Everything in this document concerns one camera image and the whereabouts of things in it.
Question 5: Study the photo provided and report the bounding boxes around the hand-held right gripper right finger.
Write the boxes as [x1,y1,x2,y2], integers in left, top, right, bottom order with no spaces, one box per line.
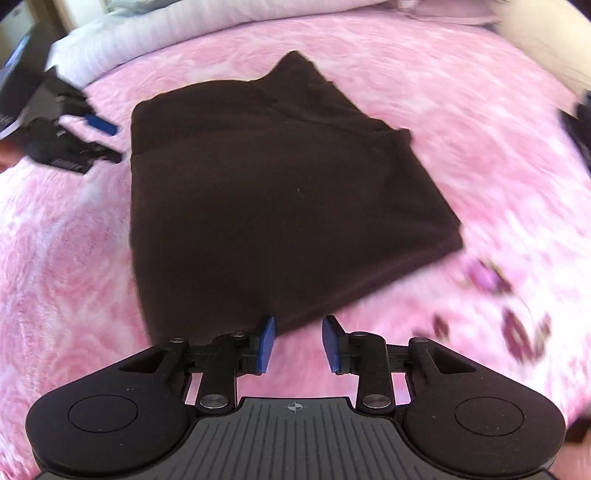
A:
[321,315,477,412]

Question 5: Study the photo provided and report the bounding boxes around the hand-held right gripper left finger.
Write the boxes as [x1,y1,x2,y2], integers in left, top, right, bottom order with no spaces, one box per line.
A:
[119,315,277,414]

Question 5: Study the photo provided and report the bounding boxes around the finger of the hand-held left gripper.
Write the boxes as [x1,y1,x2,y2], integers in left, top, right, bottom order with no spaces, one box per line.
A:
[85,141,123,165]
[59,108,117,138]

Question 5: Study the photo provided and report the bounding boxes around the dark brown pants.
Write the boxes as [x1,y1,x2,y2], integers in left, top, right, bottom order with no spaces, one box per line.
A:
[128,51,464,347]

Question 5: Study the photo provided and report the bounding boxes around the lilac folded quilt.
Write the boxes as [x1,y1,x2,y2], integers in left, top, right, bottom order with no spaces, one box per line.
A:
[46,0,398,86]

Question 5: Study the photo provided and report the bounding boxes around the pink floral bed sheet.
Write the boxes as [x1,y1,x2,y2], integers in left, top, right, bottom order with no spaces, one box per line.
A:
[0,9,591,480]

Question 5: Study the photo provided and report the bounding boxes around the pale pink pillow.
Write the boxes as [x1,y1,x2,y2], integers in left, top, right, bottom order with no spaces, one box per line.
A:
[388,0,502,27]

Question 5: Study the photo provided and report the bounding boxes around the cream padded headboard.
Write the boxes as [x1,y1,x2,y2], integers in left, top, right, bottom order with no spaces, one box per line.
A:
[496,0,591,100]

